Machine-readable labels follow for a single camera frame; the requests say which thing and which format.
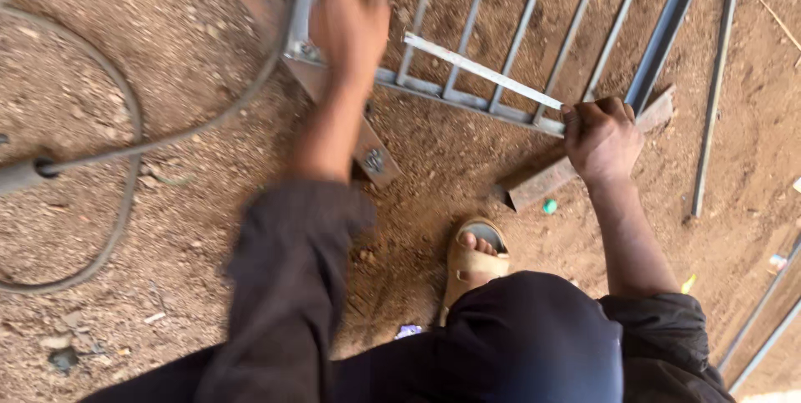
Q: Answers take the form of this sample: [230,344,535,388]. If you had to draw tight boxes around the grey steel tubes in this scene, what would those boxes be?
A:
[715,235,801,395]

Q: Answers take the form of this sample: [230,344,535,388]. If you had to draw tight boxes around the person's foot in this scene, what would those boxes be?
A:
[458,231,501,290]

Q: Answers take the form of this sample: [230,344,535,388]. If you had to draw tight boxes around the person's dark trousers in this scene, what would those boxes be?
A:
[75,270,627,403]

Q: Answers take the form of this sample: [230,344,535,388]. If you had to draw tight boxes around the rusty angle iron piece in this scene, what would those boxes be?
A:
[227,0,403,189]
[497,84,678,213]

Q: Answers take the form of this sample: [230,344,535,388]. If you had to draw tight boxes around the long thin steel rod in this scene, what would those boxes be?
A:
[690,0,747,219]

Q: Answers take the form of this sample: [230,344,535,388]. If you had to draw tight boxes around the grey welding cable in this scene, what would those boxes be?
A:
[34,0,296,177]
[0,8,145,295]

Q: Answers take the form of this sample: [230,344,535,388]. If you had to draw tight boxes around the person's dark shirt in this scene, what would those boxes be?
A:
[193,178,738,403]

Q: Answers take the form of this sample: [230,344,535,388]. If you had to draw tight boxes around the person's right hand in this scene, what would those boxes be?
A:
[560,96,645,189]

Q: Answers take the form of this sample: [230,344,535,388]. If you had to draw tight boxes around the steel bar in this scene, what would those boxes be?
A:
[403,31,565,111]

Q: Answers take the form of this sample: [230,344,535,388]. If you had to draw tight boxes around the tan sandal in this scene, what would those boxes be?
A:
[437,217,511,329]

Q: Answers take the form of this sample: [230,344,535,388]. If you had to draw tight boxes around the person's left hand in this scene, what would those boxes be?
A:
[308,0,393,88]

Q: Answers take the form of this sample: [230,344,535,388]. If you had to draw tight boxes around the dark grey stone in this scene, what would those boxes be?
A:
[48,347,80,375]

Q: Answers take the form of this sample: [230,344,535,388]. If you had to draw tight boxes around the grey steel window grille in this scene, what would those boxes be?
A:
[283,0,715,139]

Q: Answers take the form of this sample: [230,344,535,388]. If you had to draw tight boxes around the grey electrode holder handle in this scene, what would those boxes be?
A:
[0,158,61,199]

